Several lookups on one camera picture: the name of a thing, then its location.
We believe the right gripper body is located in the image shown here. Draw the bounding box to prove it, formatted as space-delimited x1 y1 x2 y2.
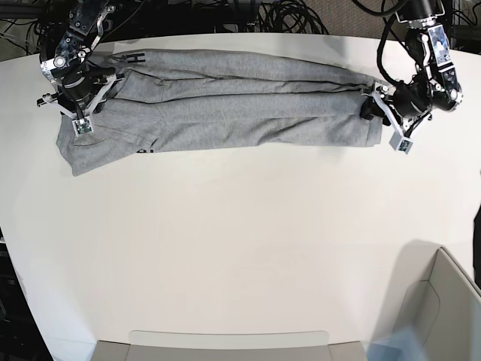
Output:
36 65 124 120

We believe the black object right edge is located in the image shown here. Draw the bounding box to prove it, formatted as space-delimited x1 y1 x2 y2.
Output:
473 208 481 287

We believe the grey bin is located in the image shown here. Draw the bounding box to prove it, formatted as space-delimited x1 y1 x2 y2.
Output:
91 330 367 360
398 248 480 360

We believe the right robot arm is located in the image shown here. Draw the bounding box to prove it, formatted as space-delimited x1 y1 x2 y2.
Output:
36 1 124 135

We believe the grey T-shirt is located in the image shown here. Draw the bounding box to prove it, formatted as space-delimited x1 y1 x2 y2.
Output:
56 50 383 176

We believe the blue cloth in bin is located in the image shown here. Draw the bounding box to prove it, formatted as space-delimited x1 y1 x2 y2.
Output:
366 327 419 361

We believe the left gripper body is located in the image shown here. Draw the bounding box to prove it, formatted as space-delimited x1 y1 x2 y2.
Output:
362 82 432 138

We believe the grey bin right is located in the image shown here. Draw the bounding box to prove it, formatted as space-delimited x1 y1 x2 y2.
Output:
398 248 480 360

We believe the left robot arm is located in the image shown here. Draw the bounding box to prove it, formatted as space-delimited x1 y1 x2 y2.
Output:
354 1 463 138

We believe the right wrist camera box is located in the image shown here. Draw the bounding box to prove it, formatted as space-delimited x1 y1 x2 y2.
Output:
72 117 93 137

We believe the grey bin front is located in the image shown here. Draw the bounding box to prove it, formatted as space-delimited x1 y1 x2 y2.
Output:
91 330 367 360

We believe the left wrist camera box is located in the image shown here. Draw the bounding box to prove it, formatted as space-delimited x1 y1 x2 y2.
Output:
389 133 413 154

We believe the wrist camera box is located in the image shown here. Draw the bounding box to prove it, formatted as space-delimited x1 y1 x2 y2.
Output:
72 117 93 137
389 133 413 154

